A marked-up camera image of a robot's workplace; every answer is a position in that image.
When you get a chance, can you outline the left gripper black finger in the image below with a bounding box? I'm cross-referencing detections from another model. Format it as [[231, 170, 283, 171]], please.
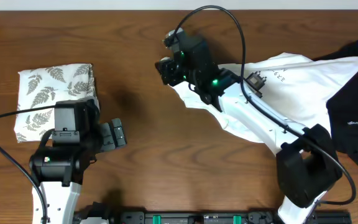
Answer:
[[101, 123, 116, 152], [111, 118, 127, 148]]

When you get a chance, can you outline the white printed t-shirt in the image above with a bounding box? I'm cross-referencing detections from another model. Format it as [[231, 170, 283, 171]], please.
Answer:
[[173, 53, 358, 154]]

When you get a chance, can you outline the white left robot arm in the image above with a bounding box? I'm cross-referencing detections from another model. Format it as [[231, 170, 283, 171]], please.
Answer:
[[29, 97, 127, 223]]

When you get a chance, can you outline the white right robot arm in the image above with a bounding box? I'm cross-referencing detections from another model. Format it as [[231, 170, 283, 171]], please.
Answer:
[[155, 30, 342, 223]]

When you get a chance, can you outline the fern-print fabric bag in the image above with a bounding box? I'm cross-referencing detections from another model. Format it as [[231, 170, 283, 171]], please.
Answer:
[[14, 63, 96, 142]]

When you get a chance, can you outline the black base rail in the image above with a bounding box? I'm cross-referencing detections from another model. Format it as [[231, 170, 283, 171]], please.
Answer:
[[70, 202, 352, 224]]

